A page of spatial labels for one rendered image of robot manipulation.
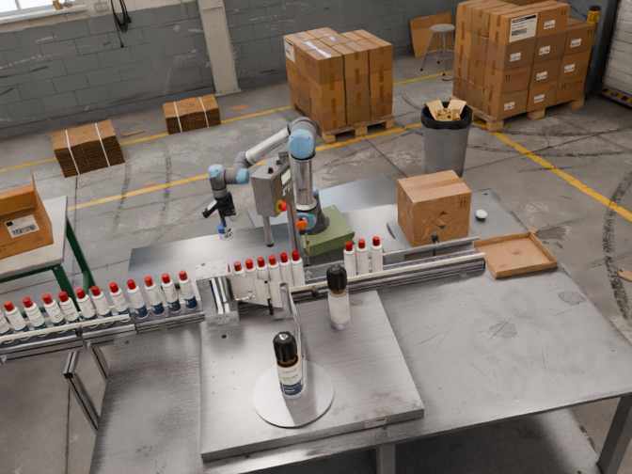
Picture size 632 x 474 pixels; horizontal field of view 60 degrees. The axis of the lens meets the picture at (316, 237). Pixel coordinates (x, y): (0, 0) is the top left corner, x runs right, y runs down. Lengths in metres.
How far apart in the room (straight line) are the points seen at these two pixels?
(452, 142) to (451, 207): 2.16
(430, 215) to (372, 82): 3.33
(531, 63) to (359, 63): 1.70
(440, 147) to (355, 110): 1.35
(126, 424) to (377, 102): 4.53
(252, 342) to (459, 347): 0.85
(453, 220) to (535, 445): 1.11
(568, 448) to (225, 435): 1.59
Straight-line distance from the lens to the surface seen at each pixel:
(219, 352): 2.33
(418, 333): 2.38
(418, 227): 2.75
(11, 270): 3.50
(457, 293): 2.58
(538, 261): 2.82
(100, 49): 7.55
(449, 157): 4.95
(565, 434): 2.93
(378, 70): 5.91
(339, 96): 5.79
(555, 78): 6.34
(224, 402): 2.16
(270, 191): 2.24
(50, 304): 2.63
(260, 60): 7.83
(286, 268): 2.44
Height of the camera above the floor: 2.52
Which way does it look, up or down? 35 degrees down
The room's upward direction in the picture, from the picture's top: 6 degrees counter-clockwise
